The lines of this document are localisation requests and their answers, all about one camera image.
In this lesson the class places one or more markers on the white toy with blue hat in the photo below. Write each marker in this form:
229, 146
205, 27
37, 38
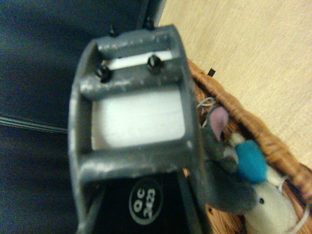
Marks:
251, 161

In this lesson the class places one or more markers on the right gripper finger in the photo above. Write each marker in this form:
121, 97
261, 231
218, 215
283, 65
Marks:
136, 161

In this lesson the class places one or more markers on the curtain stand pole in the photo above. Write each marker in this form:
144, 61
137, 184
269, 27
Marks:
31, 124

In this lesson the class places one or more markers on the brown wicker basket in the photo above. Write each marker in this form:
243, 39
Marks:
273, 148

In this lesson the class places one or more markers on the grey mouse toy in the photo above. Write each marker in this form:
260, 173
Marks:
217, 151

